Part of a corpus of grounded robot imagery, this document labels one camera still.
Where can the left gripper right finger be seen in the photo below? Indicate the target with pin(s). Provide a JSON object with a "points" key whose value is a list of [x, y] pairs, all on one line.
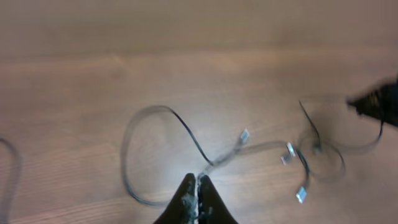
{"points": [[211, 207]]}

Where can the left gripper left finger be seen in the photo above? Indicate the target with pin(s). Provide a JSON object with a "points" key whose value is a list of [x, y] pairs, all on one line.
{"points": [[182, 207]]}

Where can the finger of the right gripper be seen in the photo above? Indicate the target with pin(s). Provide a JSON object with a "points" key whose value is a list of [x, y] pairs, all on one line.
{"points": [[379, 101]]}

